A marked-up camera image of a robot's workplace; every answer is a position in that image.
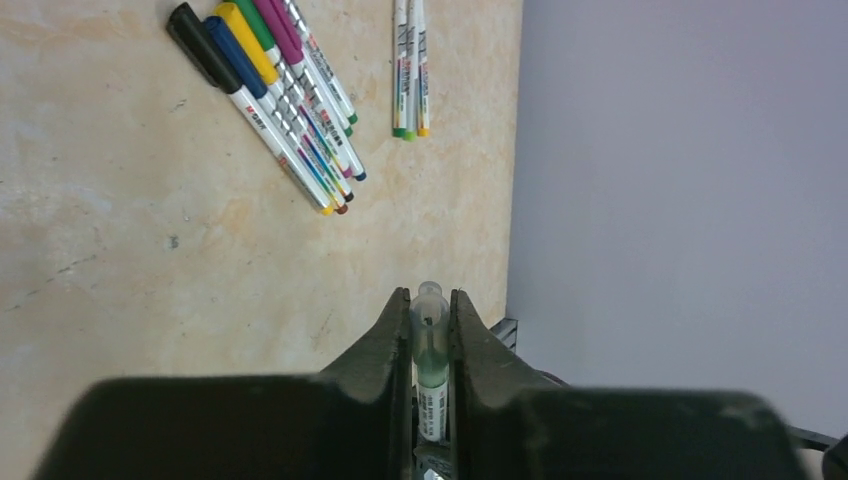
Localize magenta capped pen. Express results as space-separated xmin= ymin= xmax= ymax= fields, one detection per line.
xmin=284 ymin=0 xmax=358 ymax=136

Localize blue capped pen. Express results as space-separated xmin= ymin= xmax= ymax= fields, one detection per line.
xmin=203 ymin=16 xmax=347 ymax=214

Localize clear capped pen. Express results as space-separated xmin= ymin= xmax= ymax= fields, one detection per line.
xmin=410 ymin=281 xmax=450 ymax=443

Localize aluminium frame rail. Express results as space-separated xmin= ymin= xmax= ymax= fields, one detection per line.
xmin=489 ymin=318 xmax=518 ymax=353

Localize purple capped pen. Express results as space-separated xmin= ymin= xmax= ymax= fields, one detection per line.
xmin=253 ymin=0 xmax=362 ymax=179

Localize dark green capped pen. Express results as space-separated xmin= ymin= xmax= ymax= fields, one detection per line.
xmin=392 ymin=0 xmax=407 ymax=138

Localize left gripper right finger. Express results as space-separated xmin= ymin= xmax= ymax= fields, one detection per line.
xmin=450 ymin=290 xmax=807 ymax=479

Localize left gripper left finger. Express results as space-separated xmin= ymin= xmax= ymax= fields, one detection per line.
xmin=35 ymin=288 xmax=412 ymax=479

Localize yellow capped pen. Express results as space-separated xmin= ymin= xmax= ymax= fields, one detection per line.
xmin=215 ymin=1 xmax=354 ymax=205

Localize black capped pen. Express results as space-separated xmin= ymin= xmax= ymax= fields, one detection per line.
xmin=166 ymin=2 xmax=334 ymax=215

